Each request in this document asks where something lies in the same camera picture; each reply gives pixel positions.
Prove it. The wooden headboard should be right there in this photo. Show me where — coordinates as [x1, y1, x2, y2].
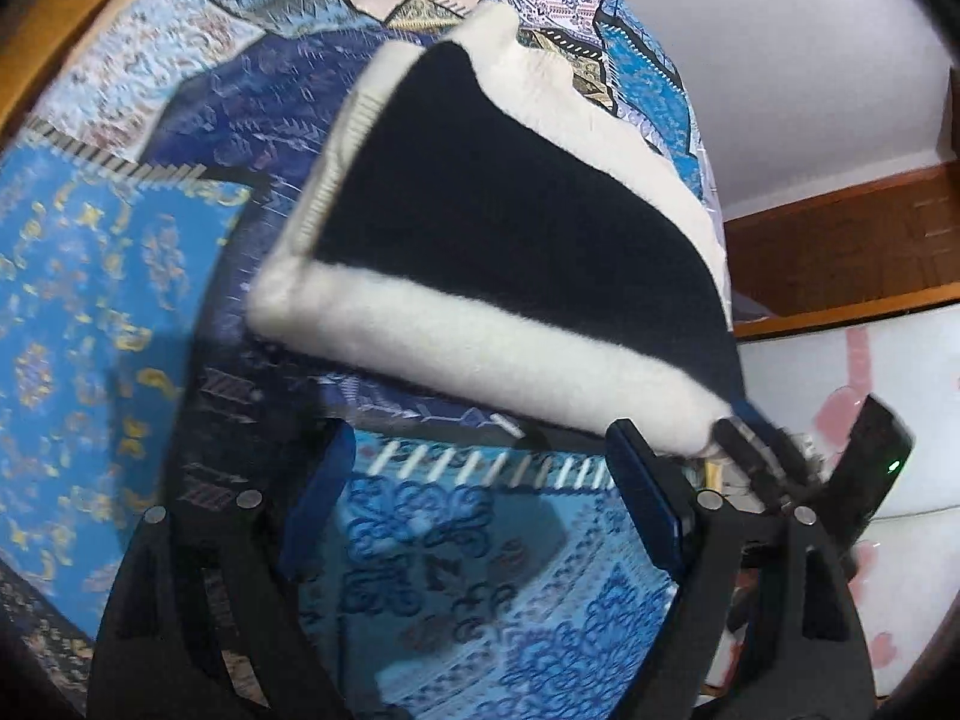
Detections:
[0, 0, 181, 140]

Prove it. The wooden cabinet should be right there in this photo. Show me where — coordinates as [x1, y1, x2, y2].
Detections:
[724, 64, 960, 342]

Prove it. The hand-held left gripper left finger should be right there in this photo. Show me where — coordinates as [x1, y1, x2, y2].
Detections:
[86, 420, 359, 720]

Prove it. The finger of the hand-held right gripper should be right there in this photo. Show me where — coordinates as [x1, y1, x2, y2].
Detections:
[709, 399, 822, 515]

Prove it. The black and white sweater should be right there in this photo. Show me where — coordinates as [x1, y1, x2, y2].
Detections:
[246, 0, 751, 462]

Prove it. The blue patterned quilt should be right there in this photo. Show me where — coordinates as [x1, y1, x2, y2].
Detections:
[0, 0, 725, 720]

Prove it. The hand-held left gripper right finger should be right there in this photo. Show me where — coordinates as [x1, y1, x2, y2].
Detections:
[604, 420, 878, 720]

